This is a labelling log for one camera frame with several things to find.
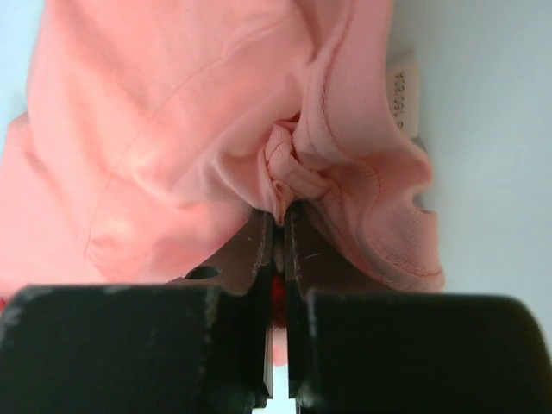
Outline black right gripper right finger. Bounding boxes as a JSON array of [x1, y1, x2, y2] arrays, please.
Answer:
[[285, 204, 551, 413]]

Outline white garment label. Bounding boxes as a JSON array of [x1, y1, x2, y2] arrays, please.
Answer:
[[386, 50, 421, 139]]

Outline pink t shirt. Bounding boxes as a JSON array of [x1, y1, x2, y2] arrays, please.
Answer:
[[1, 1, 443, 298]]

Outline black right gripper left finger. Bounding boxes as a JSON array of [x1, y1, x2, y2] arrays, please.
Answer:
[[1, 211, 273, 413]]

